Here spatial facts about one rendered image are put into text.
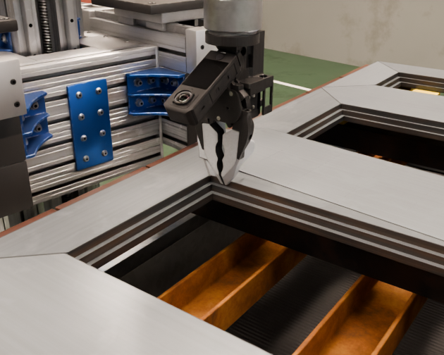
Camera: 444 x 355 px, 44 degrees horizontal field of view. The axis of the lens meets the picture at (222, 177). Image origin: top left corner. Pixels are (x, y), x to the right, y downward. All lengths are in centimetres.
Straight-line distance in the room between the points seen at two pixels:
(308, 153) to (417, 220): 25
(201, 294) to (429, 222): 34
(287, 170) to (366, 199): 13
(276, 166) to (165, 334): 40
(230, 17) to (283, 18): 516
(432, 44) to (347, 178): 421
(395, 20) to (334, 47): 68
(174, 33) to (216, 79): 50
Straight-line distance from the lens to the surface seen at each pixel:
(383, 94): 126
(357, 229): 70
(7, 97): 92
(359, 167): 85
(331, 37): 550
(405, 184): 81
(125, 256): 93
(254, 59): 76
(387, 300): 85
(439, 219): 73
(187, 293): 80
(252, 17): 70
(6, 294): 59
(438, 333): 103
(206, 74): 70
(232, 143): 74
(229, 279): 86
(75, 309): 55
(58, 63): 109
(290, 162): 85
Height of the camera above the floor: 118
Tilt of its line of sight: 24 degrees down
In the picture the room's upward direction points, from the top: straight up
